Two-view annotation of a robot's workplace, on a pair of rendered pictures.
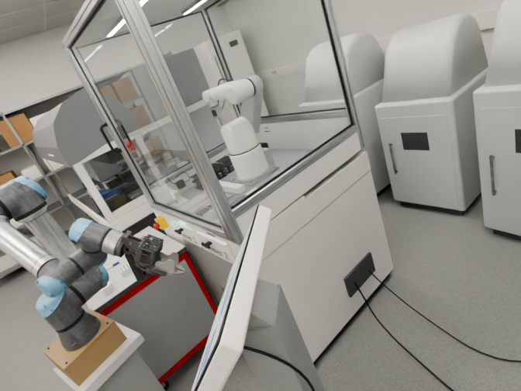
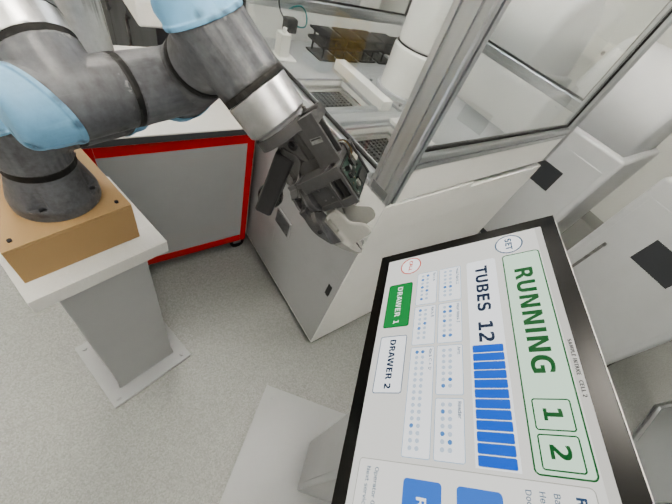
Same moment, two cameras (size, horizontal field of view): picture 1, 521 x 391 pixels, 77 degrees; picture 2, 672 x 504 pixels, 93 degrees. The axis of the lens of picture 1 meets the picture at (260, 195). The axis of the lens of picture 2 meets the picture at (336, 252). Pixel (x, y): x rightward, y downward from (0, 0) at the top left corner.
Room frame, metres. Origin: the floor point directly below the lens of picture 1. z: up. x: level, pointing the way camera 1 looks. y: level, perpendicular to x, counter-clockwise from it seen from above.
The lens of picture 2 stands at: (0.60, 0.47, 1.44)
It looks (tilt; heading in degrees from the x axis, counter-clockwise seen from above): 48 degrees down; 339
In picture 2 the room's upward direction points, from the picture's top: 24 degrees clockwise
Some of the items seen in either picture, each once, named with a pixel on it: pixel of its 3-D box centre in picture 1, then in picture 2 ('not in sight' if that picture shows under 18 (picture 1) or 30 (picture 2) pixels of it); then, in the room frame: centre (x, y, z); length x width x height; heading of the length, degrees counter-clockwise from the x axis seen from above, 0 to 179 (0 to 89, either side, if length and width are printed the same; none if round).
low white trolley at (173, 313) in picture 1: (153, 305); (164, 167); (1.86, 0.93, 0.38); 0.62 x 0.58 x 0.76; 32
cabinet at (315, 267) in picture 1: (278, 250); (351, 197); (1.88, 0.02, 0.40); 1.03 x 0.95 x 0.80; 32
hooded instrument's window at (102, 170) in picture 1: (127, 155); not in sight; (3.30, 1.07, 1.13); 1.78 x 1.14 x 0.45; 32
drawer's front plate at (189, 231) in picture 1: (186, 233); not in sight; (1.67, 0.46, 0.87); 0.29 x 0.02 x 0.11; 32
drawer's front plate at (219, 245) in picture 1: (215, 246); not in sight; (1.40, 0.29, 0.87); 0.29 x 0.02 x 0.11; 32
